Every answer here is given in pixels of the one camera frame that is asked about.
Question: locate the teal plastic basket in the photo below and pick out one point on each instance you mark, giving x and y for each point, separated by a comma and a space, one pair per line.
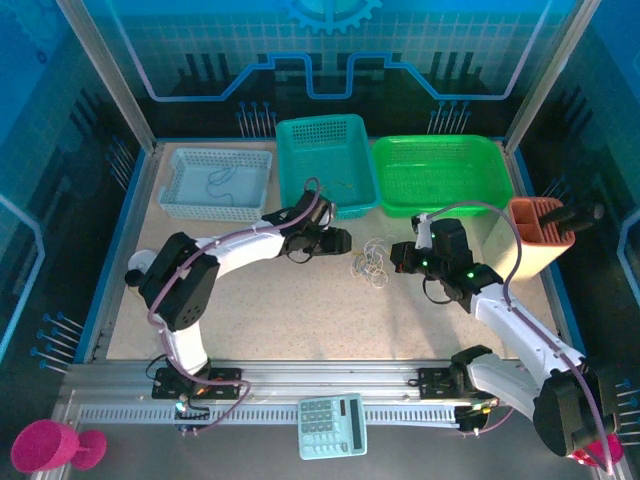
310, 165

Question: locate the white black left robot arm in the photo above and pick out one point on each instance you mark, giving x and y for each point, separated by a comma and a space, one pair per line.
240, 247

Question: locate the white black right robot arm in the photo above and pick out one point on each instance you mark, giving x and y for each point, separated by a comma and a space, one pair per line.
520, 330

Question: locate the green plastic basket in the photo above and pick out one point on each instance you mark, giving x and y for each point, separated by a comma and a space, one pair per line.
450, 165

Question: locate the terracotta and beige utensil holder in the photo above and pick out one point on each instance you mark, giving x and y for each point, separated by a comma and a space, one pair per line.
537, 260

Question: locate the pale blue plastic basket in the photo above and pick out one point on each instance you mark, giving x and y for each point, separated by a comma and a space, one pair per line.
190, 185

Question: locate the small black capped bottle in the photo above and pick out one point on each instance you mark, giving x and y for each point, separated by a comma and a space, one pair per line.
134, 277

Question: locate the pale blue calculator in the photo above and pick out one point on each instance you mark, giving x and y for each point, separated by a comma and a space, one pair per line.
332, 425

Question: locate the magenta glossy goblet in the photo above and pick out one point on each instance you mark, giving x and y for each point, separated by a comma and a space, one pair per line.
617, 447

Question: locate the pink matte goblet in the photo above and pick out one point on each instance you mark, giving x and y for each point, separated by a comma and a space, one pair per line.
42, 445

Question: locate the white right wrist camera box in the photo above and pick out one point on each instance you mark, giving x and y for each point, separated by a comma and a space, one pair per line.
424, 232

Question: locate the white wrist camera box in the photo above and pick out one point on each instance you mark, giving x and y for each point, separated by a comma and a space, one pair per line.
424, 232
326, 212

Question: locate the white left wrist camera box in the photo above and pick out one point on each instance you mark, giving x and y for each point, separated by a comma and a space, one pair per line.
326, 212

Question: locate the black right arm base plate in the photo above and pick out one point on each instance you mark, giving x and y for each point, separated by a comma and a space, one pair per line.
430, 385

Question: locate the aluminium mounting rail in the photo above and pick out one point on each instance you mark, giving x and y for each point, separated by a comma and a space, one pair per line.
325, 377

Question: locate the aluminium frame post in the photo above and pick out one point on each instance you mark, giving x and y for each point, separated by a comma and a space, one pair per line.
550, 75
112, 80

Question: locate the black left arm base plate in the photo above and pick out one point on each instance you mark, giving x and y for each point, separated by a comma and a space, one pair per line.
165, 387

